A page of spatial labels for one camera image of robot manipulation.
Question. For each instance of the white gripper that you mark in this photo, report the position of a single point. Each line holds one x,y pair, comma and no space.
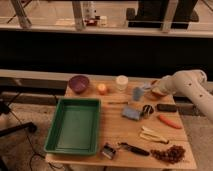
165,85

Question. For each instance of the brown dried chunks pile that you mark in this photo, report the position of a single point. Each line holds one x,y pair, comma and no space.
172,155

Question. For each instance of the round metal cookie cutter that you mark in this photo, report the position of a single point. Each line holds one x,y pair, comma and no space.
147,110

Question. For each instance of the blue sponge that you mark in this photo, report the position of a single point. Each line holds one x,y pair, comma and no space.
130,113

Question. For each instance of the blue plastic cup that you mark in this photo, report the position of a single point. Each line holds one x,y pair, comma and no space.
137,93

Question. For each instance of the red bowl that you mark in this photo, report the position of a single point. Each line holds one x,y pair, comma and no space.
155,91

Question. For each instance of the thin metal utensil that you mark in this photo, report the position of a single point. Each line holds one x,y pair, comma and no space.
119,103

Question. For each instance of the purple bowl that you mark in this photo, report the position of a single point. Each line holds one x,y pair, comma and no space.
78,83

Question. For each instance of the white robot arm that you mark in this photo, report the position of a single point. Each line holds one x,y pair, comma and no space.
189,83

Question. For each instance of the black rectangular block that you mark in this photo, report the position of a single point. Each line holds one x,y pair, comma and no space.
166,107

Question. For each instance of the orange candle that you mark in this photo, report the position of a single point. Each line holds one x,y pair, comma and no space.
102,89

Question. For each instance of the black chair base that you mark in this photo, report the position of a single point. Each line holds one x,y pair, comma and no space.
4,109

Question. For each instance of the green plastic tray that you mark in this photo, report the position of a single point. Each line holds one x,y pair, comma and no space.
75,127

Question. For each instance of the orange carrot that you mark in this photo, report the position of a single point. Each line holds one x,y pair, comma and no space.
168,122

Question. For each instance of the black handled peeler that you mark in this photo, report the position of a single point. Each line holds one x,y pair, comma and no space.
133,149

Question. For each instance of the small metal binder clip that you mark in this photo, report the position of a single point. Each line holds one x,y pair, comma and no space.
108,151

